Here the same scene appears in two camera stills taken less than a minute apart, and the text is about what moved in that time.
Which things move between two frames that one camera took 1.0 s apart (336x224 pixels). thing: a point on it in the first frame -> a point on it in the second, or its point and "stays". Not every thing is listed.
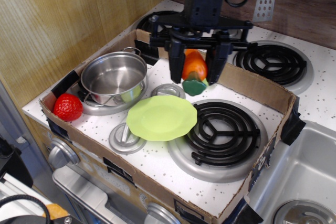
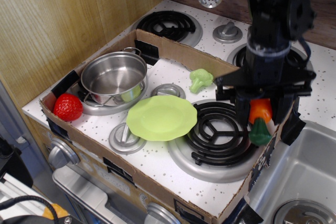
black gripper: (200, 24) -> (268, 74)
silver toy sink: (299, 186) stays
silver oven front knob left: (62, 155) stays
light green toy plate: (161, 117) stays
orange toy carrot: (194, 71) -> (260, 115)
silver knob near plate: (123, 141) stays
